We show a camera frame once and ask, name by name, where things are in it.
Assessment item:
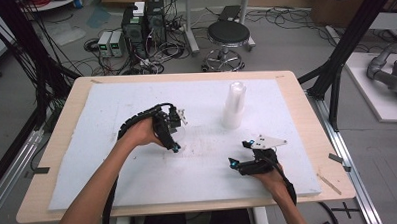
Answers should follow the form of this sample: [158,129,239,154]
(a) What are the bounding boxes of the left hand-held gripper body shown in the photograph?
[151,104,190,152]

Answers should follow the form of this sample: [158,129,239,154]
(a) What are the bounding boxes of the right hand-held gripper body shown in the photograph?
[236,133,289,178]

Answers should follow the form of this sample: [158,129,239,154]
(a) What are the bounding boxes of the single clear plastic cup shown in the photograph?
[171,122,190,146]

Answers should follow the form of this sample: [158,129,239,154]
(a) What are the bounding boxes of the stack of clear plastic cups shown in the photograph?
[219,80,249,131]

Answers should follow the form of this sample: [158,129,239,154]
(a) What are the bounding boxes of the person's left hand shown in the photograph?
[119,116,166,152]

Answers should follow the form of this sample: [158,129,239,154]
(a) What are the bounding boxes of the person's right hand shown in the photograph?
[252,169,289,200]

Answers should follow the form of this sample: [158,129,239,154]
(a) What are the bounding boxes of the white foam mat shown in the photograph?
[43,75,324,211]

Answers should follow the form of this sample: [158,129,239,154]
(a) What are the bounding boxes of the person's dark trousers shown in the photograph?
[141,208,253,224]

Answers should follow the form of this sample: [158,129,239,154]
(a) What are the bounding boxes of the thin wooden stick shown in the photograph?
[316,171,344,197]

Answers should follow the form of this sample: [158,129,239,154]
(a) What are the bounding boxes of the black tape piece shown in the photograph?
[327,152,353,174]
[32,166,52,176]

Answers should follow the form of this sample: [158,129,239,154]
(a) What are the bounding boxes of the wooden table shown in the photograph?
[10,67,357,224]

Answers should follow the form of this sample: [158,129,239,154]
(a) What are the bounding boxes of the grey power supply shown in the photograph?
[97,30,115,58]
[109,29,128,59]

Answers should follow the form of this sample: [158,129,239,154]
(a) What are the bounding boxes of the black computer tower green panel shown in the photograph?
[120,5,150,61]

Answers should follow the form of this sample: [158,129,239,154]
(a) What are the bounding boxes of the grey table stand leg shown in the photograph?
[182,0,202,56]
[237,0,257,53]

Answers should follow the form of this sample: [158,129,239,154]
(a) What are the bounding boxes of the black stool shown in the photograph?
[200,19,253,74]

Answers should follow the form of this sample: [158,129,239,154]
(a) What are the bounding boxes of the small white box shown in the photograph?
[132,1,147,18]

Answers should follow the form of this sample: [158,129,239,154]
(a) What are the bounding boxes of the white platform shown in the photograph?
[343,50,397,126]

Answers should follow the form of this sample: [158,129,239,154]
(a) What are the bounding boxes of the black flat device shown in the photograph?
[217,4,243,22]

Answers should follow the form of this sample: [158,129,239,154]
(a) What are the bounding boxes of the white round table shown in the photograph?
[19,0,81,13]

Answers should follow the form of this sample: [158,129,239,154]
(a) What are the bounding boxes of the cardboard box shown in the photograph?
[310,0,390,29]

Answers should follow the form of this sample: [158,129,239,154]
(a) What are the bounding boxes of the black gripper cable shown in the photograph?
[271,155,298,207]

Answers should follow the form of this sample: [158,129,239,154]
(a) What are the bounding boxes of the tangle of floor cables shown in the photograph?
[82,11,193,78]

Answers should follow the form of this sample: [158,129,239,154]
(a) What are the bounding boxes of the aluminium rail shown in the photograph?
[305,88,386,224]
[0,127,48,221]

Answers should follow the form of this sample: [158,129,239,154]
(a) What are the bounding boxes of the black frame post with cables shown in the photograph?
[0,0,84,134]

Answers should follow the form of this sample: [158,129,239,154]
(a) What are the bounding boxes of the red cable coil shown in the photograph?
[27,0,53,8]

